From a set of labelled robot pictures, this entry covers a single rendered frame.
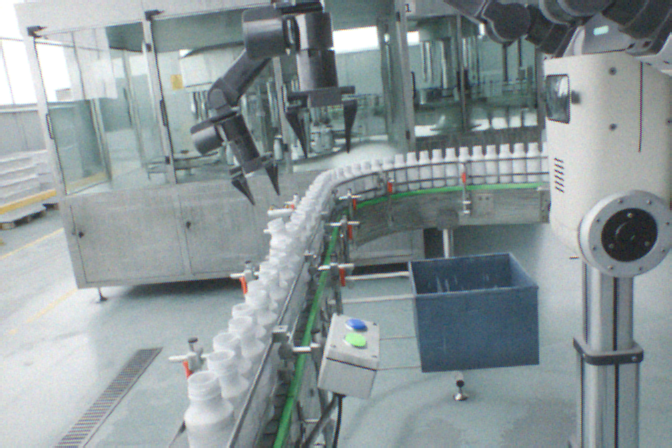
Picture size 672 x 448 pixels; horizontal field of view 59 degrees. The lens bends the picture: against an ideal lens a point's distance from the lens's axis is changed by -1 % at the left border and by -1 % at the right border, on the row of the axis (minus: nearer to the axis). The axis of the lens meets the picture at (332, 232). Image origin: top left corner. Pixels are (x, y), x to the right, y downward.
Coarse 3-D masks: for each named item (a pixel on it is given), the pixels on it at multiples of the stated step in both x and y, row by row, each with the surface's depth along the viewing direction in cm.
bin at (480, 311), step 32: (480, 256) 180; (512, 256) 176; (416, 288) 184; (448, 288) 184; (480, 288) 183; (512, 288) 150; (416, 320) 165; (448, 320) 154; (480, 320) 153; (512, 320) 153; (448, 352) 156; (480, 352) 155; (512, 352) 155
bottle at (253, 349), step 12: (240, 324) 87; (252, 324) 89; (240, 336) 88; (252, 336) 89; (252, 348) 88; (264, 348) 90; (252, 360) 88; (252, 372) 88; (264, 372) 90; (264, 384) 90; (264, 396) 90; (264, 408) 90
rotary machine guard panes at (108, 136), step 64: (384, 0) 414; (64, 64) 440; (128, 64) 437; (192, 64) 434; (384, 64) 425; (64, 128) 452; (128, 128) 448; (256, 128) 442; (320, 128) 439; (384, 128) 435
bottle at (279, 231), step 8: (272, 224) 139; (280, 224) 139; (272, 232) 139; (280, 232) 139; (288, 232) 140; (272, 240) 140; (296, 240) 141; (296, 248) 140; (304, 264) 141; (304, 272) 141; (304, 280) 141
